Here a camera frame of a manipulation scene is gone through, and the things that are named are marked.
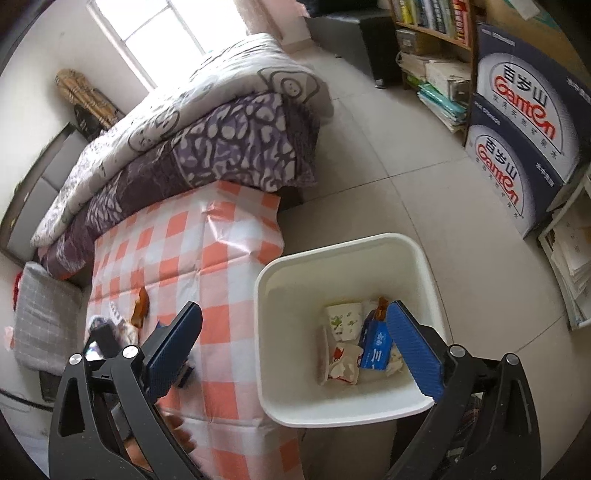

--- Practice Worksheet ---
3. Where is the upper Ganten water carton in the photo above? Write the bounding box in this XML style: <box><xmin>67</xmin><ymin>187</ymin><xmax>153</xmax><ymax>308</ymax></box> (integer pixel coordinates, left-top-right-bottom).
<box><xmin>476</xmin><ymin>23</ymin><xmax>590</xmax><ymax>181</ymax></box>

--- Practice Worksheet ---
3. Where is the purple patterned bed sheet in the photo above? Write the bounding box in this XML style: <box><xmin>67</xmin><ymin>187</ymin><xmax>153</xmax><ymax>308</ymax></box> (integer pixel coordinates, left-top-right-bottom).
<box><xmin>40</xmin><ymin>94</ymin><xmax>320</xmax><ymax>280</ymax></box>

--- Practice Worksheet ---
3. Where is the orange peel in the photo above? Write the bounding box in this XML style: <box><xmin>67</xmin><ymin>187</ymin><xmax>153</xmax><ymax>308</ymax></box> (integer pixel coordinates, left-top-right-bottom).
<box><xmin>130</xmin><ymin>287</ymin><xmax>149</xmax><ymax>329</ymax></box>
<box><xmin>374</xmin><ymin>297</ymin><xmax>390</xmax><ymax>321</ymax></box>

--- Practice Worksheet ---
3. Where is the white floral paper cup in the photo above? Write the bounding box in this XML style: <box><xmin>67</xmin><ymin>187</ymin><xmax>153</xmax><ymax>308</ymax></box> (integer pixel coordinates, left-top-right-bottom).
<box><xmin>325</xmin><ymin>302</ymin><xmax>363</xmax><ymax>342</ymax></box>

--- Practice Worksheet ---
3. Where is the white plastic trash bin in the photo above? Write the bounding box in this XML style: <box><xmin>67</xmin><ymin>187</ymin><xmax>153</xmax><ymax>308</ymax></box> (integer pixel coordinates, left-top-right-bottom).
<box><xmin>254</xmin><ymin>233</ymin><xmax>450</xmax><ymax>428</ymax></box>

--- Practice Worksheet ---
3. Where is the red white checkered tablecloth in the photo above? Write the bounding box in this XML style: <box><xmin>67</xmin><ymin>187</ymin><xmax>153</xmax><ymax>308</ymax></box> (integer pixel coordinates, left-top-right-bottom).
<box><xmin>87</xmin><ymin>181</ymin><xmax>303</xmax><ymax>479</ymax></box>

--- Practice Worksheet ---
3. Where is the brown cardboard box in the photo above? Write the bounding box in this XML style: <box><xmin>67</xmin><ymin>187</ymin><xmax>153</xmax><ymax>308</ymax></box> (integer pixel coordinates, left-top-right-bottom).
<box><xmin>484</xmin><ymin>1</ymin><xmax>590</xmax><ymax>84</ymax></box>

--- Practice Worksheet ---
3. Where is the beige plaid hanging coat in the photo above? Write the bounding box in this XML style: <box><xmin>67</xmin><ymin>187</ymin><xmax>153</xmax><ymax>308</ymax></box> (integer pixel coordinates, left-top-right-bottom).
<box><xmin>55</xmin><ymin>68</ymin><xmax>124</xmax><ymax>130</ymax></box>

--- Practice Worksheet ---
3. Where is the person's hand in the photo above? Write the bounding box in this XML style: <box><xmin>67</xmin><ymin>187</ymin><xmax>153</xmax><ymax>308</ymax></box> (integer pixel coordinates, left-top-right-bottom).
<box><xmin>121</xmin><ymin>412</ymin><xmax>198</xmax><ymax>474</ymax></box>

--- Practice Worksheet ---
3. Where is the grey checkered covered nightstand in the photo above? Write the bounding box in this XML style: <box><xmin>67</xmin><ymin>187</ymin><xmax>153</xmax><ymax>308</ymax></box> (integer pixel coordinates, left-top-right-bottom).
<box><xmin>13</xmin><ymin>262</ymin><xmax>85</xmax><ymax>376</ymax></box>

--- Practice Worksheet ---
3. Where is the lower Ganten water carton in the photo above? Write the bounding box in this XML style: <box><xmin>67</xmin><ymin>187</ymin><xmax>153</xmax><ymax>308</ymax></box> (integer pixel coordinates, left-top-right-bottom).
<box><xmin>466</xmin><ymin>94</ymin><xmax>565</xmax><ymax>238</ymax></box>

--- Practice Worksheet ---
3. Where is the red white snack wrapper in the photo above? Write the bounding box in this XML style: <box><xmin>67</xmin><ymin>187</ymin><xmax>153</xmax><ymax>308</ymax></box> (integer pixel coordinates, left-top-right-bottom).
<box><xmin>315</xmin><ymin>326</ymin><xmax>363</xmax><ymax>385</ymax></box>

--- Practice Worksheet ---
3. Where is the small blue carton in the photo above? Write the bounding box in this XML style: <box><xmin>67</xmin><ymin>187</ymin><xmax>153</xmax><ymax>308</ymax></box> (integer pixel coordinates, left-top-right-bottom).
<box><xmin>359</xmin><ymin>310</ymin><xmax>393</xmax><ymax>371</ymax></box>

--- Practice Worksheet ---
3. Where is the ganten water carton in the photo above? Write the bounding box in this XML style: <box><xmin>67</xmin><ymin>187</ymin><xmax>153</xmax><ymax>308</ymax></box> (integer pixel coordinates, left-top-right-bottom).
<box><xmin>466</xmin><ymin>94</ymin><xmax>565</xmax><ymax>238</ymax></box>
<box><xmin>476</xmin><ymin>23</ymin><xmax>590</xmax><ymax>181</ymax></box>

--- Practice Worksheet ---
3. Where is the white grey patterned quilt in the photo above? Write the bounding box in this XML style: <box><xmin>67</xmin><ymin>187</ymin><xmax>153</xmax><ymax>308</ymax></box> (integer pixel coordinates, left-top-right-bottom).
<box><xmin>31</xmin><ymin>33</ymin><xmax>334</xmax><ymax>248</ymax></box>

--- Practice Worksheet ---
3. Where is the window with white frame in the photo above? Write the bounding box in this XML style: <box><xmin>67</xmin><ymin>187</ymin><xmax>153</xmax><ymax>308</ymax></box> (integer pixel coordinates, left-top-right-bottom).
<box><xmin>87</xmin><ymin>0</ymin><xmax>249</xmax><ymax>88</ymax></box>

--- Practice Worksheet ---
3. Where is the black storage bench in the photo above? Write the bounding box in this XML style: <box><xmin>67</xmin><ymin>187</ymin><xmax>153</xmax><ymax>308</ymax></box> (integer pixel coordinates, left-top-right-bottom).
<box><xmin>304</xmin><ymin>9</ymin><xmax>402</xmax><ymax>88</ymax></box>

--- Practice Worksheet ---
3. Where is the wooden bookshelf with books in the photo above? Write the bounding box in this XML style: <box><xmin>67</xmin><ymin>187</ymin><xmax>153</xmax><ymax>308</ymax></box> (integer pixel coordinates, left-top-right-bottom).
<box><xmin>388</xmin><ymin>0</ymin><xmax>482</xmax><ymax>135</ymax></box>

